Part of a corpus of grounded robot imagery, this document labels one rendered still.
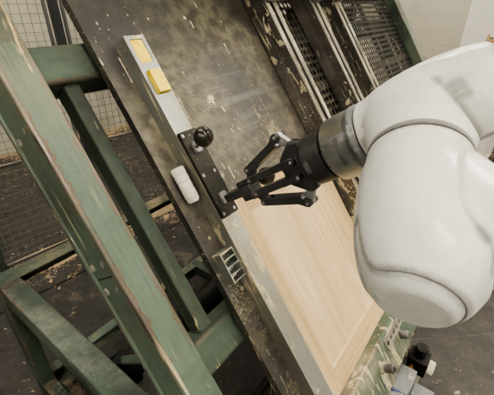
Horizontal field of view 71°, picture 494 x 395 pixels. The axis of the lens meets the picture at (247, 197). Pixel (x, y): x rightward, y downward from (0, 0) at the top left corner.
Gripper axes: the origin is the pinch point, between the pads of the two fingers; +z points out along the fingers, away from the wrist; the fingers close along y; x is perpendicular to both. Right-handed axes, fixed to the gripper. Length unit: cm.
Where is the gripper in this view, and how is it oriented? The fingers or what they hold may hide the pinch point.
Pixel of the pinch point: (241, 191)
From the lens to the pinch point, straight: 63.1
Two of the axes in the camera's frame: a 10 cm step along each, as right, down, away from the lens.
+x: 6.0, -3.9, 7.0
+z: -6.5, 2.7, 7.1
